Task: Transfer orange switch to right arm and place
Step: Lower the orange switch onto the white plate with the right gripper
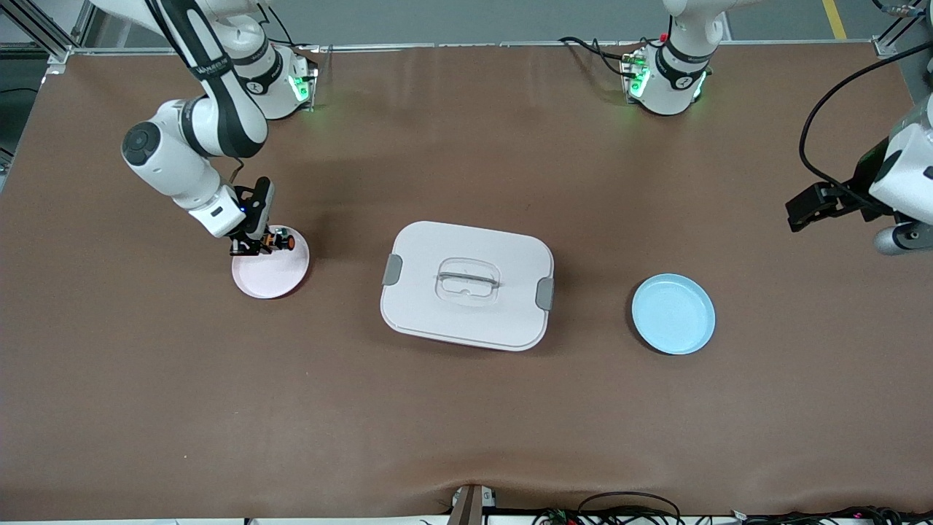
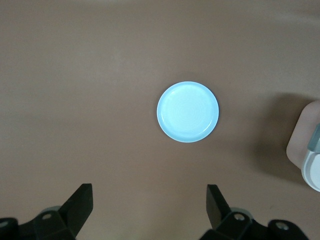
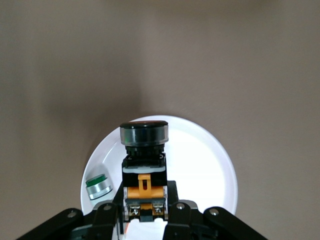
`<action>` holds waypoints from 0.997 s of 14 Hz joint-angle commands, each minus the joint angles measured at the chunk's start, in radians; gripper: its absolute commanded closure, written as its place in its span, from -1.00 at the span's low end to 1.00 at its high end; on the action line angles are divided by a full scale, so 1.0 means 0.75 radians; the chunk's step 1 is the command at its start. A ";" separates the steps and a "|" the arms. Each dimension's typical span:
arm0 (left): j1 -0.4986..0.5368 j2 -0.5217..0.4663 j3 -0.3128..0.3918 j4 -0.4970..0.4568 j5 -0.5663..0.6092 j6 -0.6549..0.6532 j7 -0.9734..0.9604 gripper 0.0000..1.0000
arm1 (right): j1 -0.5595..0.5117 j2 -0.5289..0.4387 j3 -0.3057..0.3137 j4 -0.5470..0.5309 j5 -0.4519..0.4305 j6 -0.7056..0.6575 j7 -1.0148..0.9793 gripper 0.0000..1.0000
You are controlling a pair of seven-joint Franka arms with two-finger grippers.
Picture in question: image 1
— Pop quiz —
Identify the pink round plate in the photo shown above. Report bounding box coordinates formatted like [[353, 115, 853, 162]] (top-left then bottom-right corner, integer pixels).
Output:
[[231, 225, 311, 300]]

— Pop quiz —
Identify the white lidded storage box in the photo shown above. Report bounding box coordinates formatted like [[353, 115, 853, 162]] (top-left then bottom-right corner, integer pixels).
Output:
[[380, 221, 555, 352]]

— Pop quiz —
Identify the blue round plate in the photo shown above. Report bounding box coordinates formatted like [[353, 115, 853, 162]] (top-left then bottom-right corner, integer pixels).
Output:
[[631, 273, 717, 356]]

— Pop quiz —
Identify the brown table mat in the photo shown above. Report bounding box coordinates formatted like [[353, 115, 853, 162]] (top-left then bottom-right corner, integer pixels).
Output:
[[0, 42, 933, 520]]

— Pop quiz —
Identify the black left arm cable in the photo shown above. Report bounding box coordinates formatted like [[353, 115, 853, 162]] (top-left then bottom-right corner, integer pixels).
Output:
[[799, 40, 933, 201]]

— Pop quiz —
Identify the aluminium frame strut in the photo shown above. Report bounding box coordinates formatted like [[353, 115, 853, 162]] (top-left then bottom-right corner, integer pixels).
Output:
[[0, 0, 99, 66], [871, 0, 933, 59]]

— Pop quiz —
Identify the clear lid handle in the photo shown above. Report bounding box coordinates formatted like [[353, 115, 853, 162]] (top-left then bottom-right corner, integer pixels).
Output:
[[435, 257, 501, 307]]

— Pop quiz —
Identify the black base cable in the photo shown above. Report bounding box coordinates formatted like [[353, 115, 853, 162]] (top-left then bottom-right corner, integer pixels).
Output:
[[560, 36, 629, 77]]

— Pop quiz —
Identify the black cable bundle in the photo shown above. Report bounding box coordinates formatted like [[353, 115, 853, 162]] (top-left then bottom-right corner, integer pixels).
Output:
[[729, 505, 933, 525]]

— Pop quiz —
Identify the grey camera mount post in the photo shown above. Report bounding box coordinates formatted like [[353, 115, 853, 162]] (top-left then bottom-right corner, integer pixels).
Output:
[[448, 484, 498, 525]]

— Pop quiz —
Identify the black looped cable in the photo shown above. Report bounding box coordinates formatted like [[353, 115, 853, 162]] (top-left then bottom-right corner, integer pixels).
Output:
[[577, 491, 682, 525]]

